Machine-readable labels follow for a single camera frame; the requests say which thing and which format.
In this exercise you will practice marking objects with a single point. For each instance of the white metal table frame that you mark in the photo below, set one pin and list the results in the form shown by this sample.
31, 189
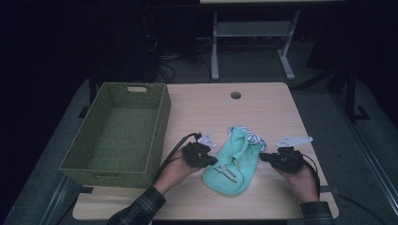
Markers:
253, 29

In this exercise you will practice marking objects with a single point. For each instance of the mint green shirt striped collar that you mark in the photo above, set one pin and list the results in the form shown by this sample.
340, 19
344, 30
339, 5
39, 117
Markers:
233, 168

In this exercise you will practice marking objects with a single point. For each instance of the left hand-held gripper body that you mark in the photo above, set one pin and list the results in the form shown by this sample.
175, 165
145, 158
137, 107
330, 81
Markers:
195, 154

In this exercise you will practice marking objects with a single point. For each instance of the person's right hand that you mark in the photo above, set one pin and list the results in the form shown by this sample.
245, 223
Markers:
302, 184

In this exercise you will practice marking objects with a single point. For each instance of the green woven basket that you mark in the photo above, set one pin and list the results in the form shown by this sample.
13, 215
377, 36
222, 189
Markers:
119, 137

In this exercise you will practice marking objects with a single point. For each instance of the black metal stand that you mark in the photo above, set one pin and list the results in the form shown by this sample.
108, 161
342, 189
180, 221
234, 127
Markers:
352, 93

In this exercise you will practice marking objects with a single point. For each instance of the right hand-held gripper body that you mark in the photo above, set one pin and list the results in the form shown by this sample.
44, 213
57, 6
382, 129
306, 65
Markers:
289, 161

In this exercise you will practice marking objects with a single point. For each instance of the person's left hand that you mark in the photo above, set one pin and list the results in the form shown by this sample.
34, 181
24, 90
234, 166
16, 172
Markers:
175, 175

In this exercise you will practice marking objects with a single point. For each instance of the aluminium floor rail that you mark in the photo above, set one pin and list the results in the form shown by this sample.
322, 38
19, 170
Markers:
372, 156
58, 200

